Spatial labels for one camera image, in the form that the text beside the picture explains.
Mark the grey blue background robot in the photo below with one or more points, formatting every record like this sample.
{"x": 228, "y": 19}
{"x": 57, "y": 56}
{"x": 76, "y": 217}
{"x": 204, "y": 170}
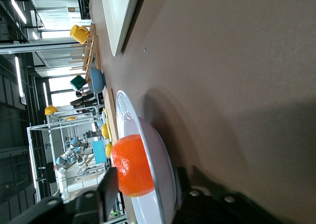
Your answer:
{"x": 66, "y": 159}

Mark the blue bowl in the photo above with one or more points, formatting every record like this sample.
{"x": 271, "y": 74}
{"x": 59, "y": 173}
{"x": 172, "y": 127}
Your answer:
{"x": 97, "y": 80}

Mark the cream bear print tray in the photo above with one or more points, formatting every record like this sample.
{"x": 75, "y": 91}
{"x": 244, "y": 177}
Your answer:
{"x": 118, "y": 11}

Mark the dark green cup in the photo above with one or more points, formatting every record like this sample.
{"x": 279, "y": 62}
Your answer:
{"x": 78, "y": 83}

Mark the wooden cup rack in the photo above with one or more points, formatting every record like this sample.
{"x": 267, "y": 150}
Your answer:
{"x": 91, "y": 48}

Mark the yellow hard hat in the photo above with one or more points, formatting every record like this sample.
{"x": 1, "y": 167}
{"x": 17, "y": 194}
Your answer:
{"x": 50, "y": 110}

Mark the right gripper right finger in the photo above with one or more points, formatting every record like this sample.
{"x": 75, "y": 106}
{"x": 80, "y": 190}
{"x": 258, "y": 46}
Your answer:
{"x": 190, "y": 204}

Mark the person in dark clothes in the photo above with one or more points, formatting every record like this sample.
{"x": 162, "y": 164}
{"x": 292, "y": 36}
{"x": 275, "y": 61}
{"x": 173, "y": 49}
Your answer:
{"x": 84, "y": 99}

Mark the teal box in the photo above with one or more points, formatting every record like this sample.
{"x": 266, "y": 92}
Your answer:
{"x": 98, "y": 151}

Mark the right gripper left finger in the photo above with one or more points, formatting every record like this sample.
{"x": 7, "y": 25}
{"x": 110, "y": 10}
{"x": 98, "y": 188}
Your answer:
{"x": 93, "y": 206}

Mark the yellow lemon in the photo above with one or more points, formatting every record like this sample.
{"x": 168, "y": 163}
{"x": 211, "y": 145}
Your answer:
{"x": 105, "y": 130}
{"x": 108, "y": 149}

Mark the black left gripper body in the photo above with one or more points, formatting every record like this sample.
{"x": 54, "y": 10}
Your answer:
{"x": 93, "y": 134}

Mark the lavender round plate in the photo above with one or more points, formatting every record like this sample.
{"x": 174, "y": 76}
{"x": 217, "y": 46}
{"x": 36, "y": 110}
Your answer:
{"x": 158, "y": 154}

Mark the wooden cutting board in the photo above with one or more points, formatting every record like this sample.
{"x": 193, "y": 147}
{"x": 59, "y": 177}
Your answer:
{"x": 112, "y": 110}

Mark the ceiling light tube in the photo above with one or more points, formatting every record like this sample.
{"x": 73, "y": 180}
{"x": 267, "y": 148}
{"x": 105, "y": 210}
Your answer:
{"x": 18, "y": 75}
{"x": 18, "y": 10}

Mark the white metal frame cell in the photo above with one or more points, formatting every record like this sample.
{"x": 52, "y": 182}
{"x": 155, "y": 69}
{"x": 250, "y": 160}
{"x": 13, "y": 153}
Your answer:
{"x": 30, "y": 159}

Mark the orange fruit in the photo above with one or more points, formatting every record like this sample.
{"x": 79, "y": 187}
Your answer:
{"x": 133, "y": 164}

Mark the yellow cup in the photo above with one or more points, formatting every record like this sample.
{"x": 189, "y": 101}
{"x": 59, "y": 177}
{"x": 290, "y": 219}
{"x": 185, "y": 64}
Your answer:
{"x": 79, "y": 34}

